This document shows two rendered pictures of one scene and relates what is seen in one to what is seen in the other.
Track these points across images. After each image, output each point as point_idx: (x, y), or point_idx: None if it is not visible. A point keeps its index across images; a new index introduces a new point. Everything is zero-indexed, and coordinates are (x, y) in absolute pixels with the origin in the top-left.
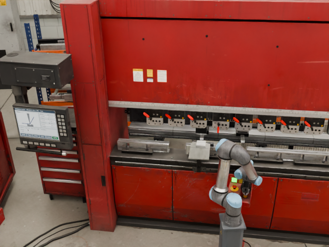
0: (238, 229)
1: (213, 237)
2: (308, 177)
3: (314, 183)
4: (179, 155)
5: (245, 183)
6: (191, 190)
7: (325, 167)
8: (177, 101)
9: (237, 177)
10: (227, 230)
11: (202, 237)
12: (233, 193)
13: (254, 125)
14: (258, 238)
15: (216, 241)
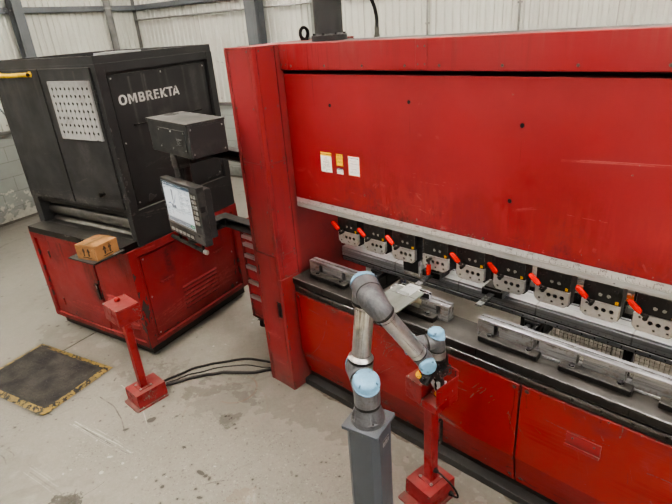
0: (364, 435)
1: (419, 455)
2: (577, 402)
3: (590, 418)
4: None
5: None
6: (388, 362)
7: (621, 396)
8: (375, 211)
9: (404, 351)
10: (348, 430)
11: (403, 447)
12: (370, 371)
13: (531, 285)
14: (492, 489)
15: (418, 462)
